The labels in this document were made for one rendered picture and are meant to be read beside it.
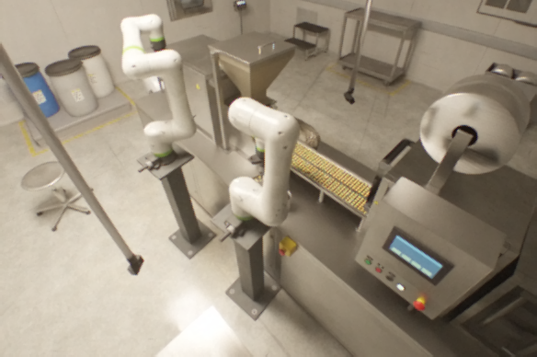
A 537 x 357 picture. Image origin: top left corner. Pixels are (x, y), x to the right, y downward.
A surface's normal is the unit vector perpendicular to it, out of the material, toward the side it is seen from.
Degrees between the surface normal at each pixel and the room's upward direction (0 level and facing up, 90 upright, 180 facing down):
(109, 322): 0
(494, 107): 90
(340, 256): 0
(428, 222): 0
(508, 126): 90
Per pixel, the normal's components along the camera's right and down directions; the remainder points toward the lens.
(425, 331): 0.00, -0.74
